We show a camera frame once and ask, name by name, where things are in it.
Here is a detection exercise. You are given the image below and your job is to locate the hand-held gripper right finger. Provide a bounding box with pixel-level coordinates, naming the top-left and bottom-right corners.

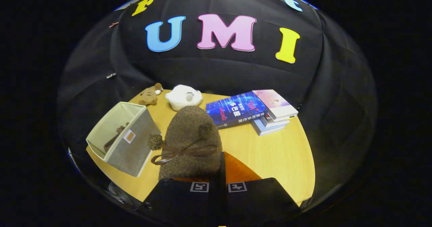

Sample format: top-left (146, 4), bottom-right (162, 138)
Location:
top-left (220, 151), bottom-right (301, 227)

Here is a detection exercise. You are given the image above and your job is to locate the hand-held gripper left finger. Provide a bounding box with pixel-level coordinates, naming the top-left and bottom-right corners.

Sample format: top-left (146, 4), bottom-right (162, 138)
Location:
top-left (141, 173), bottom-right (222, 227)

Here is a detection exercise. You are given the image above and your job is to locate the grey fabric storage box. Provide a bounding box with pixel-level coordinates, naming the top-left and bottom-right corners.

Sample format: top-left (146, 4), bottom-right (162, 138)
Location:
top-left (86, 101), bottom-right (162, 177)

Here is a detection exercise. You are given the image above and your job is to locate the brown fuzzy shoe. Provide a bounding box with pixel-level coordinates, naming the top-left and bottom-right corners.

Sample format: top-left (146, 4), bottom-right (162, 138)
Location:
top-left (147, 106), bottom-right (223, 181)
top-left (103, 122), bottom-right (130, 153)

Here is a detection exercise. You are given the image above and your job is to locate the light blue book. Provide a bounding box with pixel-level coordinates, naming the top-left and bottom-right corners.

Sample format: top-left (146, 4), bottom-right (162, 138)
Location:
top-left (251, 119), bottom-right (287, 136)

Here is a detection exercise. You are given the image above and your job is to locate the dark blue book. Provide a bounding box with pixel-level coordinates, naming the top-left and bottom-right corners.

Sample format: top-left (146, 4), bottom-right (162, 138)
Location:
top-left (206, 91), bottom-right (269, 130)

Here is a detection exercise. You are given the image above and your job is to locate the grey spine book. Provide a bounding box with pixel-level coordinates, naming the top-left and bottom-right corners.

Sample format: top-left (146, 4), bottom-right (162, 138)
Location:
top-left (260, 114), bottom-right (291, 128)

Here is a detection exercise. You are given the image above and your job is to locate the white plush toy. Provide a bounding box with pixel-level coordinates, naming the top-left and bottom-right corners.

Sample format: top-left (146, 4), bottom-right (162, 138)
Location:
top-left (165, 84), bottom-right (203, 111)

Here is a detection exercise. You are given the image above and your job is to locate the brown striped plush toy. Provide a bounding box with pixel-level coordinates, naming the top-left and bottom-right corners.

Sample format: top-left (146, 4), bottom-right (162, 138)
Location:
top-left (138, 83), bottom-right (163, 106)

